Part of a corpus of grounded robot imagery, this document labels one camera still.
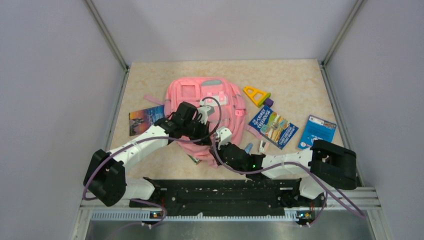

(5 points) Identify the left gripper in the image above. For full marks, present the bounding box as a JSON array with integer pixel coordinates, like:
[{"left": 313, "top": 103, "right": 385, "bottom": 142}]
[{"left": 183, "top": 117, "right": 213, "bottom": 146}]

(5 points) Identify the pink student backpack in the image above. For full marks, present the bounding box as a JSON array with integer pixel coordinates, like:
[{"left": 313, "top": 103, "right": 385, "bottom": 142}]
[{"left": 160, "top": 77, "right": 246, "bottom": 167}]

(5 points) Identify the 91-Storey Treehouse book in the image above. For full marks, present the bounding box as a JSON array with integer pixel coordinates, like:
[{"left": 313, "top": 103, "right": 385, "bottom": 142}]
[{"left": 248, "top": 106, "right": 299, "bottom": 150}]

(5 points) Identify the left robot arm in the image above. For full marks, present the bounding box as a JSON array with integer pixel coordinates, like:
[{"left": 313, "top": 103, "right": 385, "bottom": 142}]
[{"left": 83, "top": 101, "right": 215, "bottom": 207}]

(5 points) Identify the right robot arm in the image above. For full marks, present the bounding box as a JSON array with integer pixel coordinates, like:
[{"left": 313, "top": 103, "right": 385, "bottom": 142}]
[{"left": 209, "top": 140, "right": 358, "bottom": 206}]

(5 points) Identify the white pink eraser case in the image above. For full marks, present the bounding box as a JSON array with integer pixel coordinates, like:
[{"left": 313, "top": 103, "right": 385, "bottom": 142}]
[{"left": 258, "top": 140, "right": 269, "bottom": 154}]

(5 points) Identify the green picture book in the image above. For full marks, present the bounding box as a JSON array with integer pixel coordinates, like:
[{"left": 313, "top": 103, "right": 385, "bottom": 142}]
[{"left": 188, "top": 155, "right": 202, "bottom": 166}]

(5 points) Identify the Jane Eyre book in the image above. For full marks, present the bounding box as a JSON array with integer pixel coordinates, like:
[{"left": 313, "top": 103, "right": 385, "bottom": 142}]
[{"left": 128, "top": 105, "right": 165, "bottom": 136}]

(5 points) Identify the purple toy cube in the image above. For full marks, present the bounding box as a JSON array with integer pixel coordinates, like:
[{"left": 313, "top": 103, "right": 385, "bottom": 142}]
[{"left": 263, "top": 98, "right": 274, "bottom": 108}]

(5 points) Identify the yellow toy triangle block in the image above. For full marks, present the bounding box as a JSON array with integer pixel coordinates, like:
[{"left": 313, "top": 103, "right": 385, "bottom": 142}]
[{"left": 243, "top": 86, "right": 271, "bottom": 108}]

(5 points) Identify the blue back-cover book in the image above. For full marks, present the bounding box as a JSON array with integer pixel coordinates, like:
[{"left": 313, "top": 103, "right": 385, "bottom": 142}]
[{"left": 297, "top": 114, "right": 337, "bottom": 150}]

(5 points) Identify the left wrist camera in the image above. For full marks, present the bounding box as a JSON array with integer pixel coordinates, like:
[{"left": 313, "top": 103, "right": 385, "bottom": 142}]
[{"left": 197, "top": 105, "right": 215, "bottom": 125}]

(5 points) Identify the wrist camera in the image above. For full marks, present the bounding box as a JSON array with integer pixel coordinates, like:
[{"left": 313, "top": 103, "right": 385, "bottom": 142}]
[
  {"left": 197, "top": 105, "right": 215, "bottom": 125},
  {"left": 215, "top": 126, "right": 232, "bottom": 149}
]

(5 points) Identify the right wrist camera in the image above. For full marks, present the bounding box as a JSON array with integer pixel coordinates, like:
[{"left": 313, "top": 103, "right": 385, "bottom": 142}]
[{"left": 215, "top": 126, "right": 232, "bottom": 149}]

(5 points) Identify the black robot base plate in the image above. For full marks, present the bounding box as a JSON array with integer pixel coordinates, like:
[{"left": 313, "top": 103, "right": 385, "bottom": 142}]
[{"left": 147, "top": 179, "right": 325, "bottom": 209}]

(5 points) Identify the aluminium frame rail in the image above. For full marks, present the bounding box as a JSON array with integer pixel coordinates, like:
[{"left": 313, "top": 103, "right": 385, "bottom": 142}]
[{"left": 82, "top": 0, "right": 129, "bottom": 73}]

